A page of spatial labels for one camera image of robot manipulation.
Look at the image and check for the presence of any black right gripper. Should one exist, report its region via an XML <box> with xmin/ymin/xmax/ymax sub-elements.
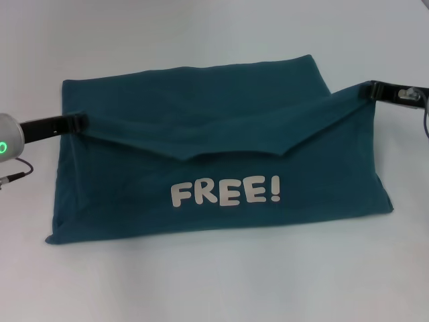
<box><xmin>358</xmin><ymin>80</ymin><xmax>429</xmax><ymax>110</ymax></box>

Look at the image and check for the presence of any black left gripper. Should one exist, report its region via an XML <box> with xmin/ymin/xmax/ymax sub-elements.
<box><xmin>19</xmin><ymin>113</ymin><xmax>90</xmax><ymax>146</ymax></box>

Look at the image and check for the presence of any teal blue shirt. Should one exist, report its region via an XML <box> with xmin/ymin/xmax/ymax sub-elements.
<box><xmin>44</xmin><ymin>53</ymin><xmax>393</xmax><ymax>246</ymax></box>

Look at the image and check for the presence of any silver cable connector plug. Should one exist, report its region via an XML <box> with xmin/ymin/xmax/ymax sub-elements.
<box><xmin>397</xmin><ymin>87</ymin><xmax>420</xmax><ymax>101</ymax></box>

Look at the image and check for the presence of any grey right arm cable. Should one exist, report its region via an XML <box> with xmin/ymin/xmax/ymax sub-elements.
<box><xmin>420</xmin><ymin>90</ymin><xmax>429</xmax><ymax>139</ymax></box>

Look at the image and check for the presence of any dark red cable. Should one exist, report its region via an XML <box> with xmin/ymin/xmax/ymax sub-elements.
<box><xmin>0</xmin><ymin>156</ymin><xmax>35</xmax><ymax>184</ymax></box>

